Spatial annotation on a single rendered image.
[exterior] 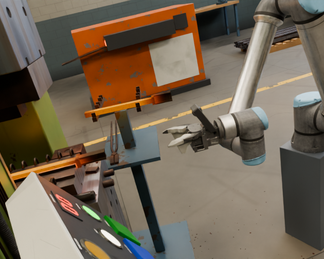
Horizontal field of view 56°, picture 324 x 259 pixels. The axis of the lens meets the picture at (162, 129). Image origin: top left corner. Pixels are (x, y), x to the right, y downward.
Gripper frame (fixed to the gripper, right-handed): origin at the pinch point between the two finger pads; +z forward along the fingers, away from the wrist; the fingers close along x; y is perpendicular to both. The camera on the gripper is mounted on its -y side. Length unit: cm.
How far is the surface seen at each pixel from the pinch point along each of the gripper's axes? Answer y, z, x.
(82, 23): -22, 98, 751
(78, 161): -0.6, 31.4, -2.3
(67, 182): 2.0, 35.2, -10.2
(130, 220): 100, 35, 88
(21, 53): -40, 33, -13
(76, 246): -20, 18, -68
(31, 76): -33.8, 32.9, -12.3
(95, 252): -17, 17, -67
